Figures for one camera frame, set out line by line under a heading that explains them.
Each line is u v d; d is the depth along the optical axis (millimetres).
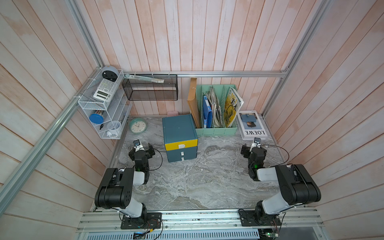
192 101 842
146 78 909
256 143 790
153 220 732
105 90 775
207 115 955
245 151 858
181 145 793
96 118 763
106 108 714
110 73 799
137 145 778
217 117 1006
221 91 1067
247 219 731
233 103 1010
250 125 1107
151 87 1050
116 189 455
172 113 1191
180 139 782
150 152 839
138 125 1040
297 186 457
